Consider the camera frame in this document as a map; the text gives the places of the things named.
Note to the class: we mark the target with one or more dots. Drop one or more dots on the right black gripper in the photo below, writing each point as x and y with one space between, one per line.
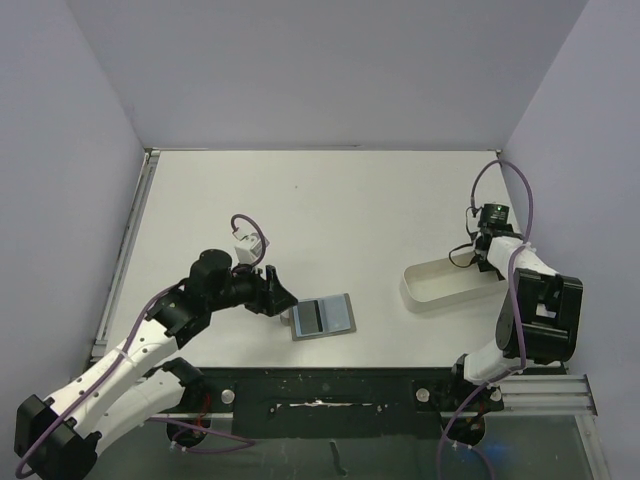
486 260

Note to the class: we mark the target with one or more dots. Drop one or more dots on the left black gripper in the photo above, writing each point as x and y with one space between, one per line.
269 297

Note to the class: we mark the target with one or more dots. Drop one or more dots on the grey card holder wallet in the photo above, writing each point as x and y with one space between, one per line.
336 313

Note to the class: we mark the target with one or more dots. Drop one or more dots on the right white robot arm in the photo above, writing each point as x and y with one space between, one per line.
539 319

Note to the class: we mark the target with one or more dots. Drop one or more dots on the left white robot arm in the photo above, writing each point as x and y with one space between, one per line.
63 435

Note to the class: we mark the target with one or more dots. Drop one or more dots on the white plastic tray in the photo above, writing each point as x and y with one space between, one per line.
439 284

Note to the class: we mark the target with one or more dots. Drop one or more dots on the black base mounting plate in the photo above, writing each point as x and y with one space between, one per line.
334 403

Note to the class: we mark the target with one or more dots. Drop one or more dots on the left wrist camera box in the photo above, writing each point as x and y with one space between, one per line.
250 248

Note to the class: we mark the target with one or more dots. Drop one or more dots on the aluminium rail frame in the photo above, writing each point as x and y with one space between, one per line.
337 222

